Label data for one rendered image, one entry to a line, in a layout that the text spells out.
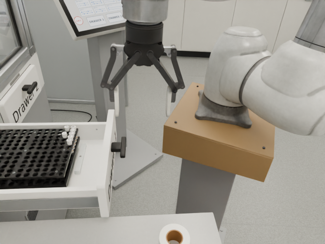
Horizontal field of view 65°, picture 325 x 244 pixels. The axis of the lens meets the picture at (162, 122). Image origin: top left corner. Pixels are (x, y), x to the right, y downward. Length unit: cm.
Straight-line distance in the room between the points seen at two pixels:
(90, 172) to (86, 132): 14
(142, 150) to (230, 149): 124
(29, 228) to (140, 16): 55
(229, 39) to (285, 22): 306
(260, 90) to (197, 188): 51
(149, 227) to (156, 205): 98
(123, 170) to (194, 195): 83
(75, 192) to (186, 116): 42
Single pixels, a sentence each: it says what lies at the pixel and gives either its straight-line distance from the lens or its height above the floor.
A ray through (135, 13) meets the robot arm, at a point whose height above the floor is 123.
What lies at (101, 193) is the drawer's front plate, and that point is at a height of 91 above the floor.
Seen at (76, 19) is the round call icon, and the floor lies 102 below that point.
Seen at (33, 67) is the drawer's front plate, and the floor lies 93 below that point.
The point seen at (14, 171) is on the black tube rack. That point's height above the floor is 90.
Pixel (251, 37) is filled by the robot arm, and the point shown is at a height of 113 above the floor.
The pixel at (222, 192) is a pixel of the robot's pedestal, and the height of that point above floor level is 57.
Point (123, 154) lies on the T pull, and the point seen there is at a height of 91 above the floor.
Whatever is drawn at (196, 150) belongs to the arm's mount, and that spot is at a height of 81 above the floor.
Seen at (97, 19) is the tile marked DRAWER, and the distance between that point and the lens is 136.
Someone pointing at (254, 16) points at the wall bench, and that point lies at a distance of 366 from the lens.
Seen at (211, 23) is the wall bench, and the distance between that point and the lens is 355.
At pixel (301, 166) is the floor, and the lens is 220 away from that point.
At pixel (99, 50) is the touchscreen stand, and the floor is 83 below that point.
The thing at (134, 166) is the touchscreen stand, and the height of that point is 3.
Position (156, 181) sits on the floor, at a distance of 179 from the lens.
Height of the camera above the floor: 134
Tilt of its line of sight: 36 degrees down
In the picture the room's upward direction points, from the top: 3 degrees clockwise
